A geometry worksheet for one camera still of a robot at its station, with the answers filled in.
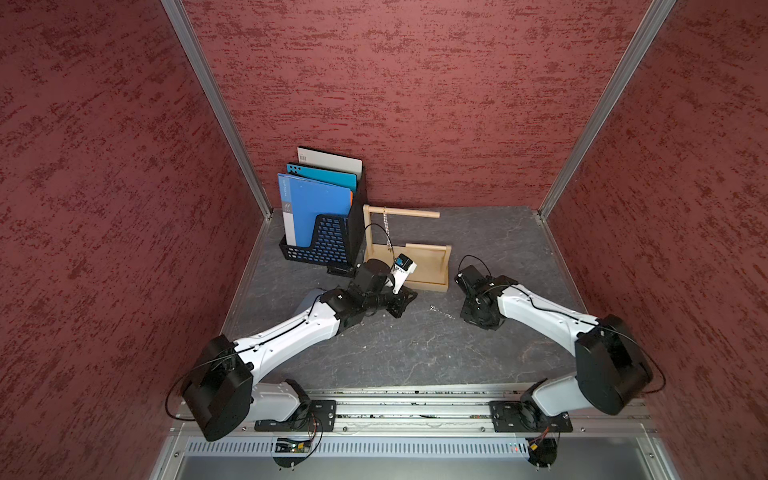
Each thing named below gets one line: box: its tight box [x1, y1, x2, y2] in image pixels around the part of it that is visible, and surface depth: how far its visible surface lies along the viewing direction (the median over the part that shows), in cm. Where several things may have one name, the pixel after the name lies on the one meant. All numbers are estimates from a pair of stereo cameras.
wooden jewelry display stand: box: [363, 205, 452, 293], surface depth 100 cm
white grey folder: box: [297, 146, 363, 178], surface depth 101 cm
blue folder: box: [277, 173, 351, 247], surface depth 91 cm
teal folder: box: [286, 162, 357, 192], surface depth 94 cm
